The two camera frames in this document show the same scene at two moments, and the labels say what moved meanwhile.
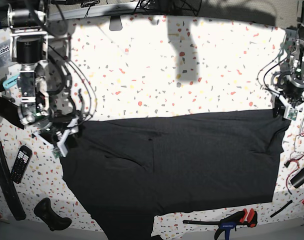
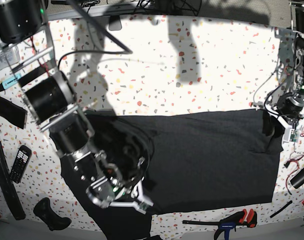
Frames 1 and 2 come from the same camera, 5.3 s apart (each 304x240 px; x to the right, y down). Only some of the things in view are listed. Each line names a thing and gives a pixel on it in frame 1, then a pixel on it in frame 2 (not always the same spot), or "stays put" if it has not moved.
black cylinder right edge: (303, 176) stays put
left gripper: (291, 113) to (291, 133)
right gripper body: (74, 128) to (104, 197)
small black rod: (290, 201) stays put
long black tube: (6, 181) stays put
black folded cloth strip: (3, 107) stays put
